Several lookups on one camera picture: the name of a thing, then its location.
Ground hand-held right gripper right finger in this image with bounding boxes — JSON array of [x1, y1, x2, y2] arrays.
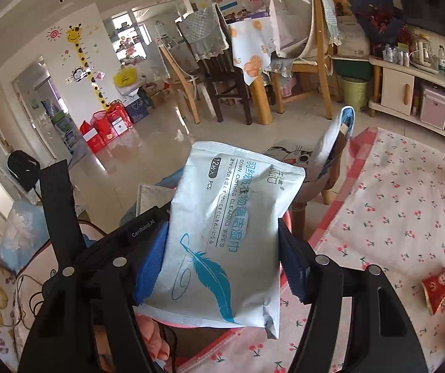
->
[[278, 218, 429, 373]]

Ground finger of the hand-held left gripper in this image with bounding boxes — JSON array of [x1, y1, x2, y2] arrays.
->
[[39, 159, 87, 269]]

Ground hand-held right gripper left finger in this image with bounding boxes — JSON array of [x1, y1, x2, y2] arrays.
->
[[18, 223, 169, 373]]

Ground white wet wipes packet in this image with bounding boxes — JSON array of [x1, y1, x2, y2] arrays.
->
[[139, 141, 306, 339]]

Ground red bin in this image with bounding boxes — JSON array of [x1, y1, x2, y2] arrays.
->
[[135, 206, 312, 373]]

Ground light blue pillow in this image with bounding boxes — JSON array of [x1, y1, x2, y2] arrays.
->
[[0, 200, 50, 273]]

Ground grey flat box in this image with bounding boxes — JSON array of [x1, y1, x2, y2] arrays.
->
[[135, 182, 176, 216]]

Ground black bag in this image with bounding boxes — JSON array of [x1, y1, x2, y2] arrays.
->
[[7, 150, 41, 193]]

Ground red gift box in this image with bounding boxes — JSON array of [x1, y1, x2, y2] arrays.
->
[[79, 120, 106, 153], [106, 101, 133, 130]]

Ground red gift bags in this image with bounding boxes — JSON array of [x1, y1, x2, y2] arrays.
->
[[92, 109, 119, 142]]

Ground cherry print tablecloth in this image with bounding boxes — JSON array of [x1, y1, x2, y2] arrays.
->
[[176, 126, 445, 373]]

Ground cat print cushion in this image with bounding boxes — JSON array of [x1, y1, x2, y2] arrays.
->
[[263, 140, 316, 172]]

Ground yellow bag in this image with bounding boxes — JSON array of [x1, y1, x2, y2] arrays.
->
[[114, 66, 138, 88]]

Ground chair with blue white cushion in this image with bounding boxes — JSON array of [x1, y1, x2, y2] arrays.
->
[[292, 106, 357, 237]]

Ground red patterned snack wrapper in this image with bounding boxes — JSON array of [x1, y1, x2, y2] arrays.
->
[[420, 258, 445, 316]]

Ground light wooden chair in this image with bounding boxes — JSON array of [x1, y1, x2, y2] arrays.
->
[[158, 43, 202, 125]]

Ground dark wooden chair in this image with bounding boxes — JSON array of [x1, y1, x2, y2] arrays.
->
[[178, 4, 252, 125]]

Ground green waste bin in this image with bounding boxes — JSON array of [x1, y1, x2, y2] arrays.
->
[[341, 77, 370, 113]]

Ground wooden chair with lace cover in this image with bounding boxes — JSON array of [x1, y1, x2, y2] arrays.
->
[[267, 0, 341, 119]]

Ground cream TV cabinet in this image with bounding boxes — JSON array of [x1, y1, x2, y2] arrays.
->
[[368, 54, 445, 150]]

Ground pink metal case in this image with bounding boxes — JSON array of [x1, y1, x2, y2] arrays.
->
[[420, 85, 445, 130]]

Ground orange print dining tablecloth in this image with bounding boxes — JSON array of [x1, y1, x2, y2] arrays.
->
[[226, 17, 281, 125]]

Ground white sack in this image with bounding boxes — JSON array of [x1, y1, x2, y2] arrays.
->
[[337, 16, 371, 57]]

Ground dark wrapped flower bouquet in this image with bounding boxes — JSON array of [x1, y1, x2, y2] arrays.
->
[[349, 0, 406, 47]]

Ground black cable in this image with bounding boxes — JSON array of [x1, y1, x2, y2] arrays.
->
[[16, 272, 52, 327]]

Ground giraffe height wall sticker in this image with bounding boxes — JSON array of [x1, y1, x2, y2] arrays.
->
[[65, 23, 110, 111]]

